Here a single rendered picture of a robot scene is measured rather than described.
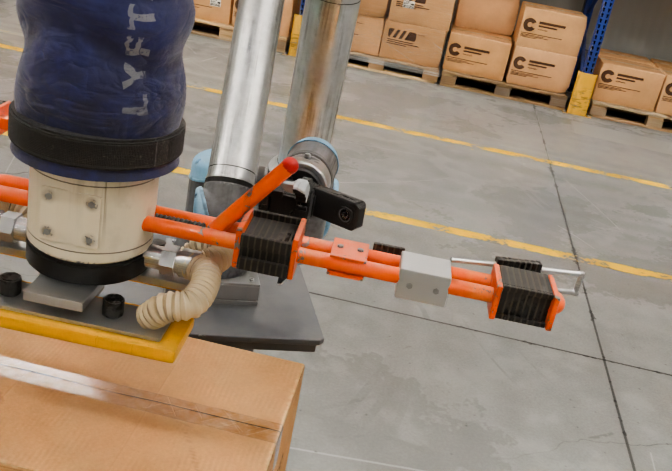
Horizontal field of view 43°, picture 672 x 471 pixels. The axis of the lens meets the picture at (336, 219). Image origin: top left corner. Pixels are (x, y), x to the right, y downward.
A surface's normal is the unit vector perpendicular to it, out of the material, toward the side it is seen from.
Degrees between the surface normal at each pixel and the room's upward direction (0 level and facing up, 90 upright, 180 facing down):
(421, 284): 89
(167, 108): 84
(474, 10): 90
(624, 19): 90
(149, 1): 69
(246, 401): 0
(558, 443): 0
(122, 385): 0
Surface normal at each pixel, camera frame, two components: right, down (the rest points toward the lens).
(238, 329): 0.17, -0.91
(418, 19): -0.15, 0.32
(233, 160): 0.14, -0.22
